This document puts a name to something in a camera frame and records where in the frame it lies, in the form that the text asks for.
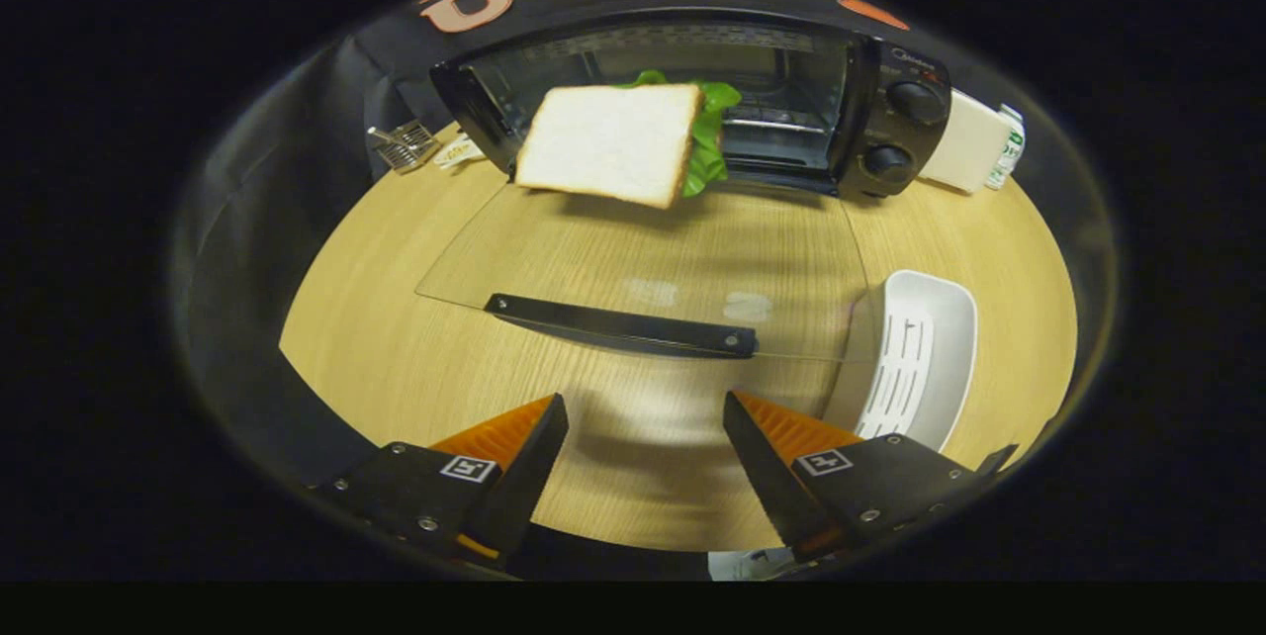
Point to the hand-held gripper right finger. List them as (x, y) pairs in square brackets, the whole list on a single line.
[(767, 477)]

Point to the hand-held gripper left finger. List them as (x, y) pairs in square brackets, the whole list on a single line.
[(524, 477)]

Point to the lettuce toast sandwich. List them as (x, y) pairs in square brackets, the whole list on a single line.
[(608, 140)]

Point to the black toaster oven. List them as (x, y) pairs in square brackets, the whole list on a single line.
[(915, 101)]

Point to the white pop-up toaster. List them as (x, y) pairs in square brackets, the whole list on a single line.
[(964, 145)]

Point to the white slotted tray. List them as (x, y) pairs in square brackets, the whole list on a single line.
[(949, 338)]

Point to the small white tag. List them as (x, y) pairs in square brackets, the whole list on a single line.
[(460, 153)]

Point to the white green-label drink bottle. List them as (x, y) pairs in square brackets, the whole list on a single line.
[(1011, 145)]

